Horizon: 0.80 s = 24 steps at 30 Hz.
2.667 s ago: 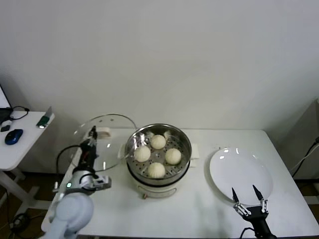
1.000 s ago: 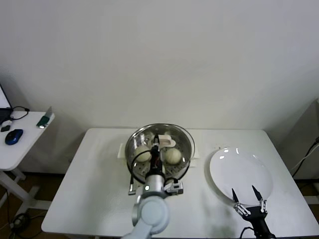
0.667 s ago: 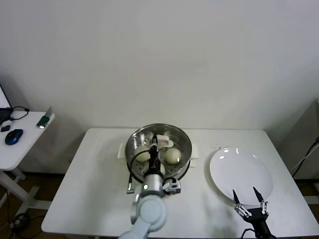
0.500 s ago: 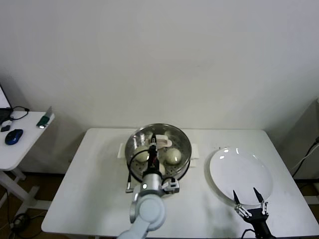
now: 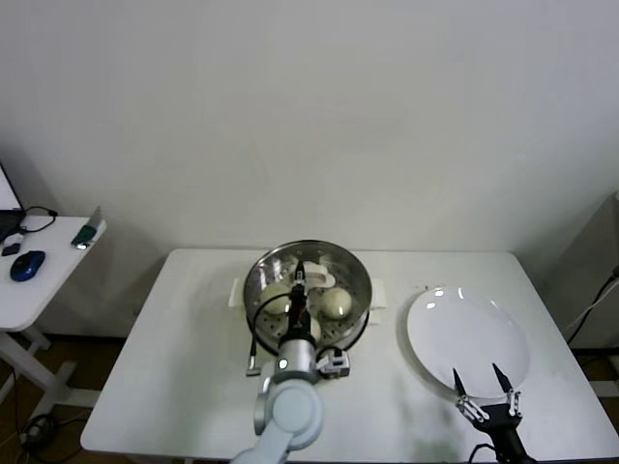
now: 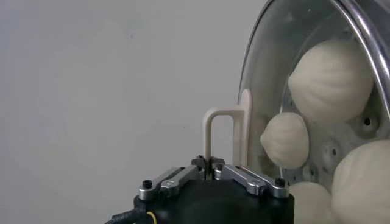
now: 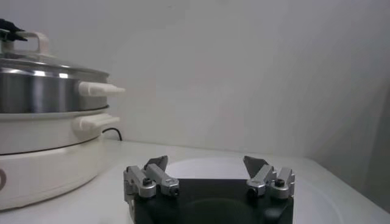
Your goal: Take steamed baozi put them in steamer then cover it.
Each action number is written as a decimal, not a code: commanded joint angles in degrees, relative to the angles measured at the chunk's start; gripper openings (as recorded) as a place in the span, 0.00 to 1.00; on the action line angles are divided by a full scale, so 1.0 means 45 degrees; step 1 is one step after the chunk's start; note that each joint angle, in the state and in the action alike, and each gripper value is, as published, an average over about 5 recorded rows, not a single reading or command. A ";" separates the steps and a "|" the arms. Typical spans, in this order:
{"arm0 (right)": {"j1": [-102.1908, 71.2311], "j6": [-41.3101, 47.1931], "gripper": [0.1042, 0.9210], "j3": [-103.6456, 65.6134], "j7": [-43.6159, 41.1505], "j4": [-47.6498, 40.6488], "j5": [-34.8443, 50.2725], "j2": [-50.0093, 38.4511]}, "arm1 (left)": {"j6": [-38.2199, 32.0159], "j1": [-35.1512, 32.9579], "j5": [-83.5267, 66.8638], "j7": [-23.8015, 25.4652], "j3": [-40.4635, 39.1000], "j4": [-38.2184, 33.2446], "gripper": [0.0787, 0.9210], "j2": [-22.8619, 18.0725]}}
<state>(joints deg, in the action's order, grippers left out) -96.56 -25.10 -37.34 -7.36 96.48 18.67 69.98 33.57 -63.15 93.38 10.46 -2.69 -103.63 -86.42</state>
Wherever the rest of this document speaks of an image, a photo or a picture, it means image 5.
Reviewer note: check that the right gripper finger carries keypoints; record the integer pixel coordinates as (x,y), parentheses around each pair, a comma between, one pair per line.
(461,391)
(504,379)

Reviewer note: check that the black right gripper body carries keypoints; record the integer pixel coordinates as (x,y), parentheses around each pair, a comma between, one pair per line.
(503,425)

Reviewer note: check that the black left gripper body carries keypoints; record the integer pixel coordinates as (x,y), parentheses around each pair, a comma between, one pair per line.
(300,314)

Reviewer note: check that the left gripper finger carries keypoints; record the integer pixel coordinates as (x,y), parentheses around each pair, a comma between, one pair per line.
(301,275)

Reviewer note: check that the white steamed baozi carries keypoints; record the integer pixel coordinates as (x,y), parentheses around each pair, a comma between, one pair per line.
(275,297)
(316,328)
(336,303)

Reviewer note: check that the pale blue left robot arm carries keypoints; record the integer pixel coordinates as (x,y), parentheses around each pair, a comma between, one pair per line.
(292,415)

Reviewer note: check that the perforated steel steamer basket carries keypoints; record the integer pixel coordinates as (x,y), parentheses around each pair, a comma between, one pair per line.
(379,292)

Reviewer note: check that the white round plate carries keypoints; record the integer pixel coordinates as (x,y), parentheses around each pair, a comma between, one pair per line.
(459,338)

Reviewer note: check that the white electric cooker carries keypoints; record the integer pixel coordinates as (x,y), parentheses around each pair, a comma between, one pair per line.
(374,317)

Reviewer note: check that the green and white utility knife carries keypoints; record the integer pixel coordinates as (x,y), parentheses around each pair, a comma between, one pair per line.
(83,236)

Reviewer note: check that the white side desk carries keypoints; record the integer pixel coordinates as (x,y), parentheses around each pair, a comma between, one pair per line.
(43,290)

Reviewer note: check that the blue computer mouse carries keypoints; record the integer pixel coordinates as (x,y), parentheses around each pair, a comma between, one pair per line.
(26,266)

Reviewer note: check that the small black flat object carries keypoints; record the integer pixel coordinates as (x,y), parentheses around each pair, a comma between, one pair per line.
(9,250)

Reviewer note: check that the laptop screen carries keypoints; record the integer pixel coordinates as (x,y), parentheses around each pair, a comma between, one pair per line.
(5,193)

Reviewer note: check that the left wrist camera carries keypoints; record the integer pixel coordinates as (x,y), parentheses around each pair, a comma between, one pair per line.
(336,365)

